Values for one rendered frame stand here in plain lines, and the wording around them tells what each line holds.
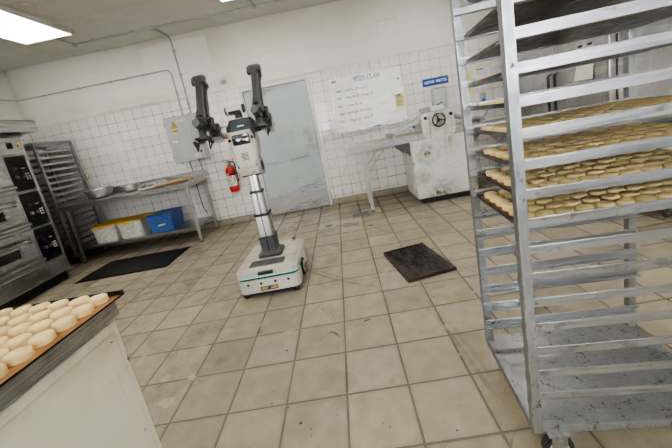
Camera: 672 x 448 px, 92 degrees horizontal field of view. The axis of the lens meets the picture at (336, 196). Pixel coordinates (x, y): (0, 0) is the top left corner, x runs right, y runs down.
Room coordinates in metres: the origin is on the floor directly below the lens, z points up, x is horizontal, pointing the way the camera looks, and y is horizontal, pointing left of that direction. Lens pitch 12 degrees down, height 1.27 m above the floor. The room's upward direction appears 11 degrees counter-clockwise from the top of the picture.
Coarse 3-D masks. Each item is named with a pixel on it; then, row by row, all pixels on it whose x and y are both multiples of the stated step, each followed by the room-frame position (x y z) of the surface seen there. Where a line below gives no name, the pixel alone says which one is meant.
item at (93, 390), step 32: (96, 352) 0.80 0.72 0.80; (32, 384) 0.65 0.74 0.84; (64, 384) 0.70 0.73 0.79; (96, 384) 0.77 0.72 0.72; (128, 384) 0.86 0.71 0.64; (0, 416) 0.58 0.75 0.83; (32, 416) 0.62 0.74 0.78; (64, 416) 0.67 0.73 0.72; (96, 416) 0.74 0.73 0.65; (128, 416) 0.82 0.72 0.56
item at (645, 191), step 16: (496, 192) 1.26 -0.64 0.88; (576, 192) 1.08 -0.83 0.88; (592, 192) 1.05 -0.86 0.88; (608, 192) 1.05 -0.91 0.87; (624, 192) 0.99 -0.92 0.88; (640, 192) 0.98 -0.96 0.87; (656, 192) 0.95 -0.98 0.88; (512, 208) 1.05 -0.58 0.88; (528, 208) 1.02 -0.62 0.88; (544, 208) 1.04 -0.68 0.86; (560, 208) 0.96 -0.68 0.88; (576, 208) 0.95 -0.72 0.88; (592, 208) 0.92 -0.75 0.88
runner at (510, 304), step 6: (618, 288) 1.26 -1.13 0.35; (564, 294) 1.29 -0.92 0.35; (510, 300) 1.32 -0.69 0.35; (516, 300) 1.32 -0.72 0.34; (486, 306) 1.34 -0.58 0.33; (492, 306) 1.33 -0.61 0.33; (498, 306) 1.33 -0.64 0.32; (504, 306) 1.33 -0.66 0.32; (510, 306) 1.32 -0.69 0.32; (516, 306) 1.31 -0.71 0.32
